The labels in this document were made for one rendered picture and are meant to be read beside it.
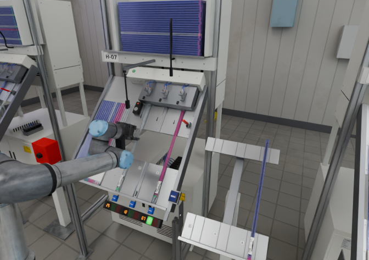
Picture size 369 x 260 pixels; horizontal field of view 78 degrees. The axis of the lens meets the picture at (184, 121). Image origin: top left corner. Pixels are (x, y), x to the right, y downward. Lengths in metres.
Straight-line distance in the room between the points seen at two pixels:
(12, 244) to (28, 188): 0.27
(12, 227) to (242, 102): 3.73
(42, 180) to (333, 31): 3.72
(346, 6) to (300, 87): 1.15
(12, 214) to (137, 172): 0.60
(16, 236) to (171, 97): 0.89
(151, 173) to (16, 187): 0.68
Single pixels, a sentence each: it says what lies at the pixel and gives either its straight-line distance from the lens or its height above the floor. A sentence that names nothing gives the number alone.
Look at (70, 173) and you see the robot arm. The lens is 0.83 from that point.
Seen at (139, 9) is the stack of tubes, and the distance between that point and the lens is 1.44.
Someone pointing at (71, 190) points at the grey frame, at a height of 0.59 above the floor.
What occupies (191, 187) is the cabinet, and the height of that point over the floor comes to 0.62.
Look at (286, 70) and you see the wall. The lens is 3.95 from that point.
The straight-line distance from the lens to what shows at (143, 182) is 1.27.
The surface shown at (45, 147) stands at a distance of 1.82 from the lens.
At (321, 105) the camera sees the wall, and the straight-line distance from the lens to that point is 4.06.
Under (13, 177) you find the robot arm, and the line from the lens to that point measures 0.77.
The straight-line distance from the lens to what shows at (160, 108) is 1.38.
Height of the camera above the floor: 1.55
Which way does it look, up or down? 23 degrees down
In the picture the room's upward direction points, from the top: 1 degrees clockwise
